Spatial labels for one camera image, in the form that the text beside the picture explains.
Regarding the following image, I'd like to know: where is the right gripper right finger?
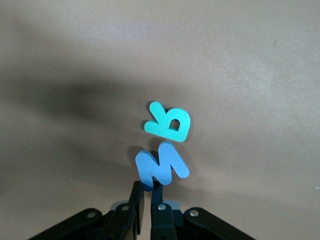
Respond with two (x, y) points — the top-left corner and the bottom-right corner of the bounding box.
(149, 183), (177, 240)

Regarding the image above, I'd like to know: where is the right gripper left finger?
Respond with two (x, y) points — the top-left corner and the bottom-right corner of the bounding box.
(99, 181), (146, 240)

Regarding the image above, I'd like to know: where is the blue uppercase letter W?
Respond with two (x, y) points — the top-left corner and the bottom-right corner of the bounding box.
(134, 141), (190, 192)

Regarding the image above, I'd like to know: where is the teal letter R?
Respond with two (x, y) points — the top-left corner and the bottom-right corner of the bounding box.
(144, 101), (192, 143)

